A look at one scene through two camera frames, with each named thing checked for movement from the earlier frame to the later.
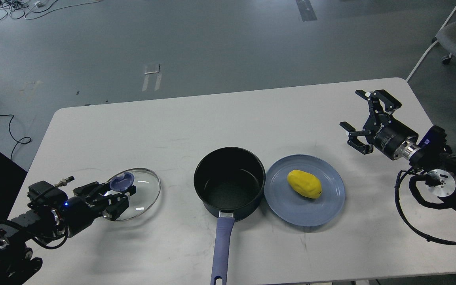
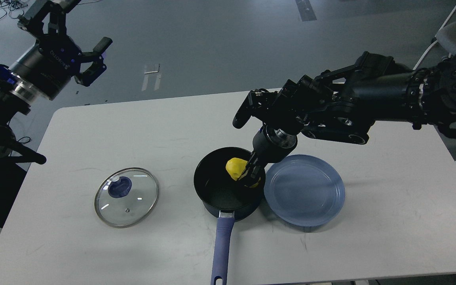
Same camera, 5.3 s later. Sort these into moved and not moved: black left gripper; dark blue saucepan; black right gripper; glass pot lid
Moved: glass pot lid; black right gripper; black left gripper
Not moved: dark blue saucepan
